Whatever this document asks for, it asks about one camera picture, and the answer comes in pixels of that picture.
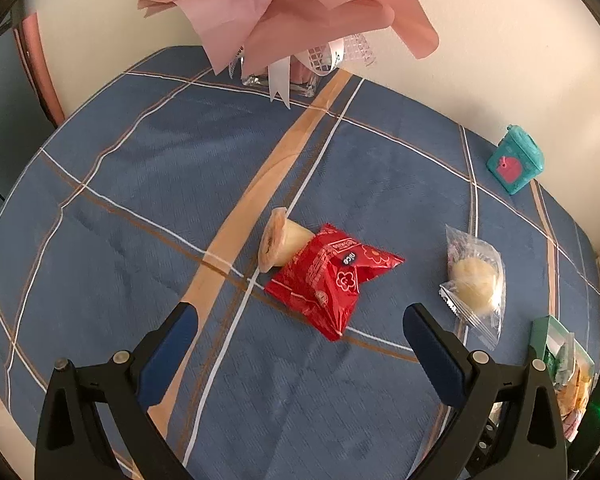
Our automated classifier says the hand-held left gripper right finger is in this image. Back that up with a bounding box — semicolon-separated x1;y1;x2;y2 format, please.
402;302;568;480

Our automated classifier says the green snack box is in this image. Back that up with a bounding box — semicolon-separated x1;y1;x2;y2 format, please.
527;315;598;441

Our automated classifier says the clear packet round pale cake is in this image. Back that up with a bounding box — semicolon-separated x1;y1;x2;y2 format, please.
440;224;507;351

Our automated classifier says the glass vase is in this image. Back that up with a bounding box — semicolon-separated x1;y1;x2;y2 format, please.
240;55;318;98

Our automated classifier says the reddish wooden chair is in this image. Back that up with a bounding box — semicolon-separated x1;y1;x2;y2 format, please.
12;12;66;128

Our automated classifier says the blue plaid tablecloth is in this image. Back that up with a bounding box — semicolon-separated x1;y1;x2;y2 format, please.
0;45;600;480

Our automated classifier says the pink swiss roll packet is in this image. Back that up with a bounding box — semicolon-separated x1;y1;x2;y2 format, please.
562;407;586;441

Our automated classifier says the teal toy box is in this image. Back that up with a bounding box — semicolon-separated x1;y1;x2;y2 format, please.
486;124;546;196

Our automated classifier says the dark green snack packet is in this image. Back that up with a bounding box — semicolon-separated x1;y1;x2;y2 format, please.
545;335;576;386

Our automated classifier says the red flower print packet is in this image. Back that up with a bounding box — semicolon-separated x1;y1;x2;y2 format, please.
264;223;406;342

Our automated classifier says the white ribbon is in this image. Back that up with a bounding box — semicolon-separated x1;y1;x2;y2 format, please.
267;32;376;108

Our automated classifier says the cream roll snack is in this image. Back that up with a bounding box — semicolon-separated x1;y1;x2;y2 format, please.
258;207;315;273

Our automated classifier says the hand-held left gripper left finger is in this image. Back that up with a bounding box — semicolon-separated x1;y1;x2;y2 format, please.
35;301;201;480

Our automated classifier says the pink paper bouquet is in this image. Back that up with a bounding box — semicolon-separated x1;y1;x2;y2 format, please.
132;0;443;76

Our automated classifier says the round cracker clear packet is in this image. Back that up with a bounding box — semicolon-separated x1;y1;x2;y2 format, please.
557;365;593;416

